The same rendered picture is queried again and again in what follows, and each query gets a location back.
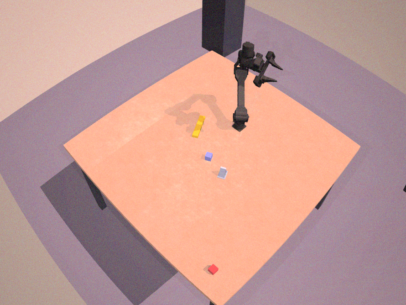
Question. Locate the yellow bar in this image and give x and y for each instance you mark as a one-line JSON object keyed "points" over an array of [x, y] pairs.
{"points": [[198, 126]]}

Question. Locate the red cube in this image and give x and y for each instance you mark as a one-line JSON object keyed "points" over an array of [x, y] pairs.
{"points": [[213, 269]]}

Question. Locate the blue cube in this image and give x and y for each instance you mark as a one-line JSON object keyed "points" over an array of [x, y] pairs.
{"points": [[208, 156]]}

